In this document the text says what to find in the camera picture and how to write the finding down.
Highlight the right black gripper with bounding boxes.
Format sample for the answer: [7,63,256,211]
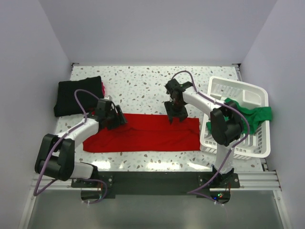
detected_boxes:
[164,99,188,124]

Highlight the red t shirt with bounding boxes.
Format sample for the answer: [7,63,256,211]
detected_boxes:
[83,114,200,153]

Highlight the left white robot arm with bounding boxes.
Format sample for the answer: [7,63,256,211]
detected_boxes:
[34,99,127,187]

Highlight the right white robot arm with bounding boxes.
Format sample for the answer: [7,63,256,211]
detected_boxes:
[164,79,244,187]

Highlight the folded pink t shirt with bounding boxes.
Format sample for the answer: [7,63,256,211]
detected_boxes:
[101,82,105,98]

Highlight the folded black t shirt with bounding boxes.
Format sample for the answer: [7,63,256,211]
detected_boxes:
[53,76,103,117]

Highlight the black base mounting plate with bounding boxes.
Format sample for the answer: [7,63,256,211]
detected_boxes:
[70,170,240,200]

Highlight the green t shirt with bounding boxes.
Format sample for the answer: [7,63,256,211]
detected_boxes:
[205,98,273,135]

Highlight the white plastic laundry basket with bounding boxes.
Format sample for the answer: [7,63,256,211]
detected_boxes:
[200,76,271,160]

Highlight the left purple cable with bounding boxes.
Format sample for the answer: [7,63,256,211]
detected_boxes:
[33,89,108,205]

